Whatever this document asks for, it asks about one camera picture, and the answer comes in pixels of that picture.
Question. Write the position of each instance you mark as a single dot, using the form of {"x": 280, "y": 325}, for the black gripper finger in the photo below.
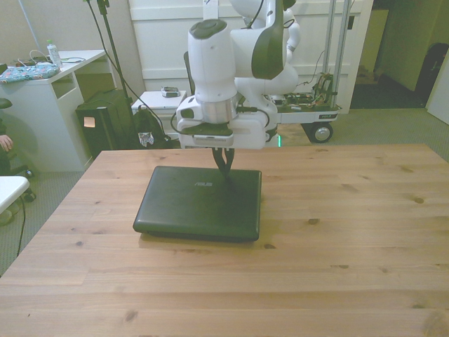
{"x": 220, "y": 161}
{"x": 229, "y": 158}

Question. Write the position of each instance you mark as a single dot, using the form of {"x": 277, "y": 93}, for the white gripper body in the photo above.
{"x": 249, "y": 133}

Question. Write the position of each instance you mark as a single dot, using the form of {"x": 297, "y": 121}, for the black Asus laptop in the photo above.
{"x": 200, "y": 203}

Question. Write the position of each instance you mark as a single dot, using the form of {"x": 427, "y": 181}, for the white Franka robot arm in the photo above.
{"x": 245, "y": 52}

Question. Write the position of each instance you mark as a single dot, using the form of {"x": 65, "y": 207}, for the bystander hand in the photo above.
{"x": 5, "y": 142}

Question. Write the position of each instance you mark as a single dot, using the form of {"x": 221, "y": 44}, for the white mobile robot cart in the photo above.
{"x": 305, "y": 114}

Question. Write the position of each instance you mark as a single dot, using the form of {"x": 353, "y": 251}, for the grey cart wheel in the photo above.
{"x": 321, "y": 133}

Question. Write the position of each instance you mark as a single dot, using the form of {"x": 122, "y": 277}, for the black backpack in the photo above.
{"x": 149, "y": 130}

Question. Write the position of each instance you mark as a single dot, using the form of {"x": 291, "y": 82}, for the small grey device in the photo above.
{"x": 170, "y": 92}

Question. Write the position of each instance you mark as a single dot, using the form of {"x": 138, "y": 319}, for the bundle of cart wiring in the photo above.
{"x": 322, "y": 89}

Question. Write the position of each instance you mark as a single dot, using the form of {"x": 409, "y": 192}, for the small white side table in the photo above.
{"x": 154, "y": 102}

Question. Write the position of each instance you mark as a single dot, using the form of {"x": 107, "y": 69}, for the black computer tower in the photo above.
{"x": 101, "y": 123}

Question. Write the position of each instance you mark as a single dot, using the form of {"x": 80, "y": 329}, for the black tripod stand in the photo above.
{"x": 112, "y": 45}

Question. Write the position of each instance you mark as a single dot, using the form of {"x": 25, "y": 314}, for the white desk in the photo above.
{"x": 38, "y": 116}

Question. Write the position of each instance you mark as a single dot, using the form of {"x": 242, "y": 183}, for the black object in doorway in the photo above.
{"x": 431, "y": 73}

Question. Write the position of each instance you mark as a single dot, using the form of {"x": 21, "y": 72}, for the clear plastic bottle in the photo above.
{"x": 54, "y": 54}

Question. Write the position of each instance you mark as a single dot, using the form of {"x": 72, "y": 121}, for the patterned teal cloth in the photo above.
{"x": 28, "y": 72}

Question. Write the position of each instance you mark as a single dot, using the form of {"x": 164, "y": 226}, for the white rounded table corner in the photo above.
{"x": 10, "y": 191}

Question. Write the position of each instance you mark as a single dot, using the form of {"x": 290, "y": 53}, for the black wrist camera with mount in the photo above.
{"x": 210, "y": 137}

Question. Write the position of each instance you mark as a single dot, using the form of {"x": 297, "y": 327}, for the aluminium cart frame posts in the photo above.
{"x": 333, "y": 42}

